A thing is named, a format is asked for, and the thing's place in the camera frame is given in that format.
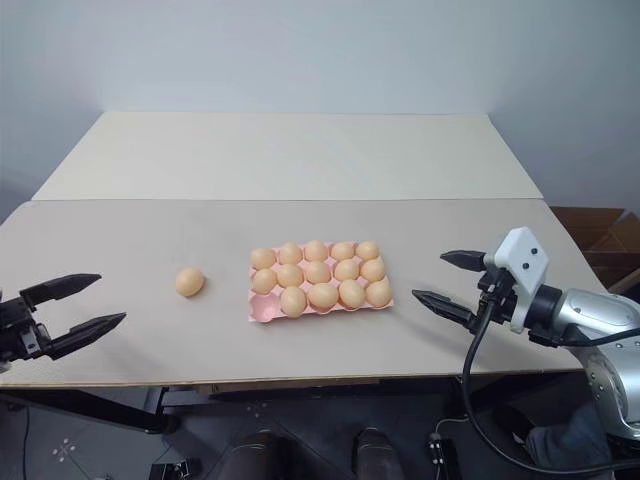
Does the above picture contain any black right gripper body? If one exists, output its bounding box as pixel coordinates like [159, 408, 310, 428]
[468, 266, 522, 332]

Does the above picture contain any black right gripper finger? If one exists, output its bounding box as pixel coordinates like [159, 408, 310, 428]
[411, 288, 475, 327]
[439, 249, 487, 274]

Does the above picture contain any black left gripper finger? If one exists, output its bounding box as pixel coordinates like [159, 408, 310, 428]
[46, 312, 128, 362]
[19, 272, 103, 311]

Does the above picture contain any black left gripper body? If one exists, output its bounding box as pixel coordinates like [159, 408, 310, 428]
[0, 293, 55, 363]

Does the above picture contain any loose beige egg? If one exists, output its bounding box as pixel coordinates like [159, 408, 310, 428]
[174, 266, 206, 299]

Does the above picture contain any pink egg tray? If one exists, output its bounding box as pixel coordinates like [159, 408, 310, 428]
[247, 242, 395, 325]

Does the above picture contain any brown cardboard box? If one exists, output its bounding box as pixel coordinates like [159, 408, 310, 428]
[549, 205, 640, 294]

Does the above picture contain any small black floor device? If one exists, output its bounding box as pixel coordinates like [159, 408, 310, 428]
[424, 432, 447, 472]

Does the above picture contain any dark rounded shape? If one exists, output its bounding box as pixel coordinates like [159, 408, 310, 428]
[225, 431, 302, 480]
[351, 427, 402, 480]

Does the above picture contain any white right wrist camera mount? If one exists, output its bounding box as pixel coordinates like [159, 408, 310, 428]
[481, 226, 551, 334]

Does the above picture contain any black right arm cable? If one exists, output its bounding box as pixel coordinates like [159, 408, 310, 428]
[460, 293, 532, 452]

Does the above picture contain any black table frame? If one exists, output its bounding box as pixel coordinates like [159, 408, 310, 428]
[0, 385, 174, 435]

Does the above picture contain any thin white cable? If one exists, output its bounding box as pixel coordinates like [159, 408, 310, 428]
[433, 416, 470, 437]

